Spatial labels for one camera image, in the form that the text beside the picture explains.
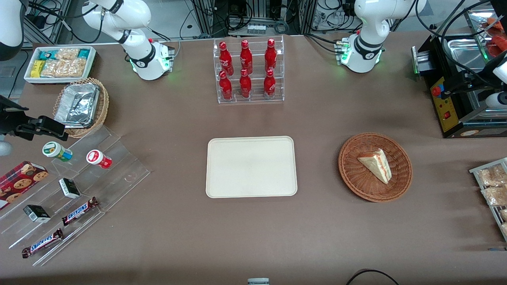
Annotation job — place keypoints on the cream rectangular tray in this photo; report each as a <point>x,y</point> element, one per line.
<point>249,166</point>

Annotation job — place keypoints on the clear acrylic bottle rack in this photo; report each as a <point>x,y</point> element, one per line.
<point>257,90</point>

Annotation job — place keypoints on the triangular sandwich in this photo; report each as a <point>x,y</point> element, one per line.
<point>376,164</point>

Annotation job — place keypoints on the steel tray in machine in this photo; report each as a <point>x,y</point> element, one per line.
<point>461,53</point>

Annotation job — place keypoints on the white plastic snack bin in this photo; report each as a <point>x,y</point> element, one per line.
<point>59,80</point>

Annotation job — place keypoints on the red cookie box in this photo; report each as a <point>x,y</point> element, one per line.
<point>20,182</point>

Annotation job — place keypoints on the red lid snack cup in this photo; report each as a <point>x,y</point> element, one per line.
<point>97,157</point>

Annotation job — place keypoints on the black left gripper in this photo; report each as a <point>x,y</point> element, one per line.
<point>474,78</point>

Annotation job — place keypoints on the teal snack pack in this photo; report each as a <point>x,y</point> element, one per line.
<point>47,54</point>
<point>84,53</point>

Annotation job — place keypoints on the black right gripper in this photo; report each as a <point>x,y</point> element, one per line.
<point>8,118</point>

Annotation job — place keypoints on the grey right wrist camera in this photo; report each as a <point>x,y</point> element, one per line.
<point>4,148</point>

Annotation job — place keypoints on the black machine yellow panel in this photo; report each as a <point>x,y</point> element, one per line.
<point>447,114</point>

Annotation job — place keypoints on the tan wicker basket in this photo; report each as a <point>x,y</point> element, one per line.
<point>102,107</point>

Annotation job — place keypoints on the clear bag brown snacks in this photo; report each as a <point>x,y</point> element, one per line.
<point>493,176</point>
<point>495,196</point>

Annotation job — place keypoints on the orange red snack packet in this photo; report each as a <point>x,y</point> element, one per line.
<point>497,39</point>

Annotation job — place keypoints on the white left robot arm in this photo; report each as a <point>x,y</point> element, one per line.
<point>366,23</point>

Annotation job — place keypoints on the small black box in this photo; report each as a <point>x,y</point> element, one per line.
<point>69,188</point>
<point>36,213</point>

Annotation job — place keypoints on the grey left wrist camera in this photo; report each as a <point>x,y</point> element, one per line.
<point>497,101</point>

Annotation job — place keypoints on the green lid snack cup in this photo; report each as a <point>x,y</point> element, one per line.
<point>53,149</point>

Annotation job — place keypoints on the yellow snack pack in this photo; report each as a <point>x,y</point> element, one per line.
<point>37,69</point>

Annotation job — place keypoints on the white power strip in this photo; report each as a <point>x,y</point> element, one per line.
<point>256,29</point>

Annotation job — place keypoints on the small grey device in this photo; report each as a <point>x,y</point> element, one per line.
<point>258,282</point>

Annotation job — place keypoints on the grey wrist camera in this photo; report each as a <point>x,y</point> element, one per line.
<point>4,148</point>
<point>497,101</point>

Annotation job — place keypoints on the clear bag rice crackers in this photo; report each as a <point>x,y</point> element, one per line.
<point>76,67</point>
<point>52,68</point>
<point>67,54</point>

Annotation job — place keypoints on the Snickers chocolate bar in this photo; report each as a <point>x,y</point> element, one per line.
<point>79,211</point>
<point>42,243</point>

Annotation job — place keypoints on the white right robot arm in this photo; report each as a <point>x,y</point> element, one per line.
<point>136,39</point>

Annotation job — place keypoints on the round brown wicker basket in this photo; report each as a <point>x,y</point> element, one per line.
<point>356,184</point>

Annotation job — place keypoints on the aluminium foil tray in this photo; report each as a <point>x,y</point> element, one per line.
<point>77,105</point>

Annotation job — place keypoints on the clear acrylic stepped display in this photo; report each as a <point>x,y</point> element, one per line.
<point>119,170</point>

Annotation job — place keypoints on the red cola bottle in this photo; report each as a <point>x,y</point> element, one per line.
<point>269,84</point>
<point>225,59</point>
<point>245,85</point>
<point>225,87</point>
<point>270,55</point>
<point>246,57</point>

